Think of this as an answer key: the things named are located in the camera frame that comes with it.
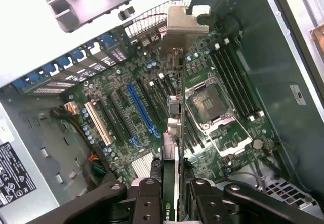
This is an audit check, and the green motherboard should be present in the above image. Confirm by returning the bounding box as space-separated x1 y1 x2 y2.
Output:
80 28 280 184

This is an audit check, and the blue slot clip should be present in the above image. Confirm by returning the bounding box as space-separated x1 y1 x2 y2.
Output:
69 49 86 64
24 71 44 86
56 56 73 71
100 33 119 50
40 64 59 80
12 79 28 91

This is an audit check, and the yellow black power cable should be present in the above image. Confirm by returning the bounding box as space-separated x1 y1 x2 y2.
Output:
50 102 86 144

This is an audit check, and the orange green wire bundle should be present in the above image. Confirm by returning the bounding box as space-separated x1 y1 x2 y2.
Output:
86 152 107 175

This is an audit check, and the grey power supply unit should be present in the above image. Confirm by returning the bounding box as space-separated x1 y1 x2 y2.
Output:
0 100 61 224

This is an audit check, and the white expansion slot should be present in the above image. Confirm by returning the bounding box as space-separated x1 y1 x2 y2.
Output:
84 101 114 146

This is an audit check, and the black intrusion switch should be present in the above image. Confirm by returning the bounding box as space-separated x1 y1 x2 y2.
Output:
118 6 135 20

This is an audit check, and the silver chipset heat sink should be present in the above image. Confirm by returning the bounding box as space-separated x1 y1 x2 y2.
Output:
131 155 154 180

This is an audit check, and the grey parts rack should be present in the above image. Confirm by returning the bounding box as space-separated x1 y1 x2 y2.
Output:
37 0 159 34

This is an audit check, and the grey metal disk bay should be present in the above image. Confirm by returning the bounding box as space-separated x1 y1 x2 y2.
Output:
258 177 321 211

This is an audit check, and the white case sticker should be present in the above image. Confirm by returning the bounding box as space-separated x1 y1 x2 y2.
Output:
289 83 307 106

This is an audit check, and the CPU socket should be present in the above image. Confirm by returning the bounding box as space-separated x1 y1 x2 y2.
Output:
185 76 235 131

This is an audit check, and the long blue expansion slot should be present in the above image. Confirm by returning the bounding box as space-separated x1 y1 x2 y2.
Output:
126 83 158 137

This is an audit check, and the black open PC case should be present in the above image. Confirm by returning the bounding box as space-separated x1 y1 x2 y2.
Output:
0 0 324 224

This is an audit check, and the black RAM slot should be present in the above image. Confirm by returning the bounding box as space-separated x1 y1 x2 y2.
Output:
219 41 259 118
214 43 255 122
149 81 171 118
210 51 246 120
224 38 265 117
158 72 175 96

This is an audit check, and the black expansion slot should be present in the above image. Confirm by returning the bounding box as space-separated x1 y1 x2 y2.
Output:
136 78 163 124

